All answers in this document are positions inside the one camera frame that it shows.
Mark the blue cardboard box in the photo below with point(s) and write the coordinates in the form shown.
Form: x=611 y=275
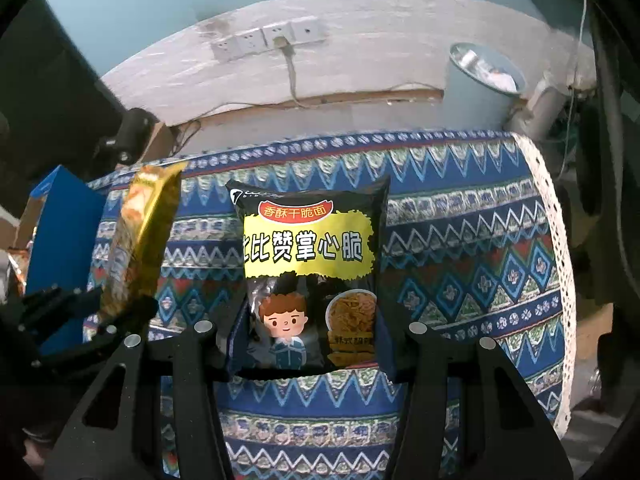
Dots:
x=58 y=227

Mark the white wall socket strip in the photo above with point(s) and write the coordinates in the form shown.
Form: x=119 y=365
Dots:
x=274 y=36

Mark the small cardboard box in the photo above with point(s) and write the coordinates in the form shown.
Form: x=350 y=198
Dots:
x=161 y=143

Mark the gold yellow snack bag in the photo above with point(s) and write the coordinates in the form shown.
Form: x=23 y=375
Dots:
x=141 y=235

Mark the black yellow noodle snack bag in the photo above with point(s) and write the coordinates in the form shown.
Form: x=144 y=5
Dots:
x=311 y=261

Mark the black cylindrical device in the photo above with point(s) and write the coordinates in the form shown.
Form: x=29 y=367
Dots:
x=129 y=142

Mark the blue patterned tablecloth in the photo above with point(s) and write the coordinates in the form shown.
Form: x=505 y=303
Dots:
x=474 y=246

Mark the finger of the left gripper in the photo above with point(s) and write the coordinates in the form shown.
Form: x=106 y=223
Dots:
x=72 y=303
x=132 y=320

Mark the black curtain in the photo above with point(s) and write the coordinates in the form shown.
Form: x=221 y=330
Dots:
x=54 y=109

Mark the light blue waste bin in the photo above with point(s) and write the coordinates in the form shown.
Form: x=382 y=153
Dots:
x=482 y=87

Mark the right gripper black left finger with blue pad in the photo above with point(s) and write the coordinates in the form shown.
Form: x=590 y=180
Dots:
x=115 y=429

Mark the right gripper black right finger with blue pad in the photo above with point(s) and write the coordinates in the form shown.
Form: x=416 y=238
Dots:
x=503 y=431

